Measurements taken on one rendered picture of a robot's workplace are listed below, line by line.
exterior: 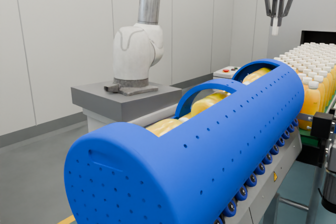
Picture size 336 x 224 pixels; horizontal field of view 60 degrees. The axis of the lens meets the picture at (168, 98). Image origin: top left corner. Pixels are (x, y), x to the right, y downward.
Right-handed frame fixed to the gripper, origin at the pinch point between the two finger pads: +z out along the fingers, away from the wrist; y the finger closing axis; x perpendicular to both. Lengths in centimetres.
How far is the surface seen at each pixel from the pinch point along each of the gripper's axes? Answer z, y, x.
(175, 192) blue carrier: 18, -13, 90
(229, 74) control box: 25.3, 24.2, -14.6
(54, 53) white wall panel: 44, 257, -71
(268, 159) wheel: 39, -12, 35
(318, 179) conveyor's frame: 83, -21, -39
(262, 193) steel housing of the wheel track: 47, -13, 43
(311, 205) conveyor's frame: 101, -20, -39
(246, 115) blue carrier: 17, -11, 58
